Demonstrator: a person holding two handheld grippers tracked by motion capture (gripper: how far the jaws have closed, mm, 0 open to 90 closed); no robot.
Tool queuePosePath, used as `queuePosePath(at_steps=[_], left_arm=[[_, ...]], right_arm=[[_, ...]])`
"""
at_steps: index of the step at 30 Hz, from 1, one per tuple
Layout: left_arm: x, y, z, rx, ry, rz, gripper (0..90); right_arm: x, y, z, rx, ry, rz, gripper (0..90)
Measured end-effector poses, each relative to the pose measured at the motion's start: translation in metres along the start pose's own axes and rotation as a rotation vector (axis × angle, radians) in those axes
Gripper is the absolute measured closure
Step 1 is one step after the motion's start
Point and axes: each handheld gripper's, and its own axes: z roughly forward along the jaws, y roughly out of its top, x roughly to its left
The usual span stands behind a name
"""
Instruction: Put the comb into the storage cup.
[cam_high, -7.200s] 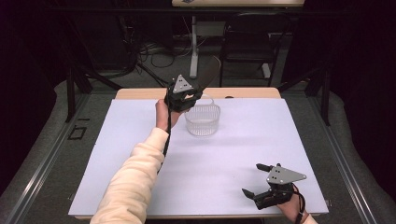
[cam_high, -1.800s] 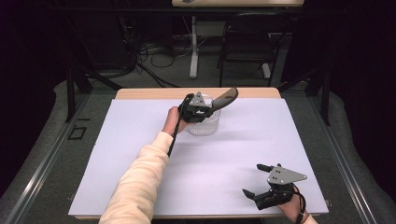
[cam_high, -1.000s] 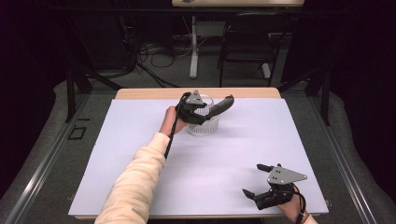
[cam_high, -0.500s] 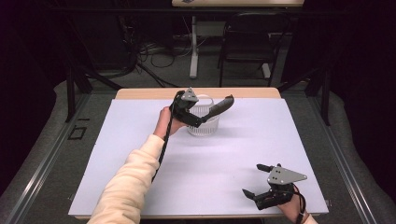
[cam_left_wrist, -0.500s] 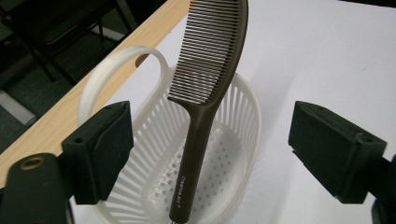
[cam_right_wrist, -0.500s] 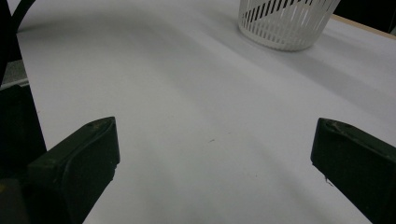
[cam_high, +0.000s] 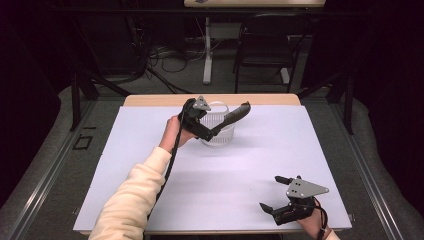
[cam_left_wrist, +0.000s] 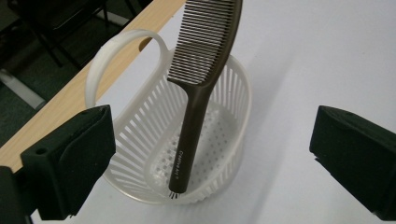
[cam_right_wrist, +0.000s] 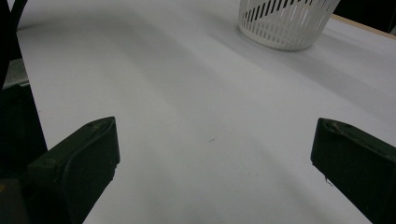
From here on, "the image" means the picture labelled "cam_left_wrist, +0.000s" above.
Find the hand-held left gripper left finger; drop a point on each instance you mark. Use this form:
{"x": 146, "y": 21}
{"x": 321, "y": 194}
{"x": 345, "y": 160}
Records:
{"x": 71, "y": 165}

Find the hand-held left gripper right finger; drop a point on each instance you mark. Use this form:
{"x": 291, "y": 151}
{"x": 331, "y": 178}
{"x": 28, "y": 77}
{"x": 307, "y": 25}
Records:
{"x": 355, "y": 155}

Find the white plastic basket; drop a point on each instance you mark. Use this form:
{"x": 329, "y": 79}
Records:
{"x": 146, "y": 137}

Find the dark brown comb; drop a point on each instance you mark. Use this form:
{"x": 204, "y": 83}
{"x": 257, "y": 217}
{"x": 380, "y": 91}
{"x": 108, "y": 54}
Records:
{"x": 199, "y": 77}

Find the wooden table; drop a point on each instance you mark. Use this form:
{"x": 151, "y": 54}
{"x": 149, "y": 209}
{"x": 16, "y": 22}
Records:
{"x": 62, "y": 105}

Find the white desk leg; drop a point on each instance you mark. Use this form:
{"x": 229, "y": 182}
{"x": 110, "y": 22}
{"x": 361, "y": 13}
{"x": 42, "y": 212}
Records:
{"x": 20, "y": 88}

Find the black folding chair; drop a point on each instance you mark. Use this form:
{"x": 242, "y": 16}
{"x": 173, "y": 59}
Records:
{"x": 53, "y": 28}

